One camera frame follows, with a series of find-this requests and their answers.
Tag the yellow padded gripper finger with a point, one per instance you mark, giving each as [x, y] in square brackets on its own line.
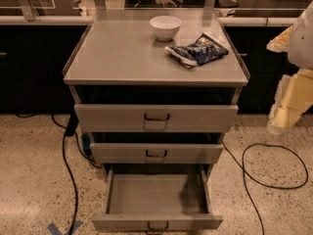
[281, 42]
[294, 96]

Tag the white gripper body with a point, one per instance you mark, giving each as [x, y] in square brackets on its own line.
[301, 43]

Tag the grey bottom drawer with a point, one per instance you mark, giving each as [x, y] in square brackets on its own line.
[157, 201]

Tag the grey drawer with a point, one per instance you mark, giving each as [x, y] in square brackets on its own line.
[157, 201]
[135, 153]
[155, 118]

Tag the grey metal drawer cabinet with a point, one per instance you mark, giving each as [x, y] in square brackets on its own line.
[121, 62]

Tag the grey middle drawer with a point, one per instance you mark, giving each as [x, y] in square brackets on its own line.
[135, 153]

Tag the grey top drawer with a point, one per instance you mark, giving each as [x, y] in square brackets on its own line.
[155, 118]

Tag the black counter cabinet right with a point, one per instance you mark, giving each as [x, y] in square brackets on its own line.
[250, 37]

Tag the black counter cabinet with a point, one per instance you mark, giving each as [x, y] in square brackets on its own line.
[250, 37]
[32, 59]

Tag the blue white snack bag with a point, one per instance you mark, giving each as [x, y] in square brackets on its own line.
[204, 50]

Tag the white ceramic bowl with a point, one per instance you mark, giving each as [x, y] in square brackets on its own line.
[165, 27]

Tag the black counter cabinet left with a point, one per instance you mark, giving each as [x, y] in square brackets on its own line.
[32, 59]

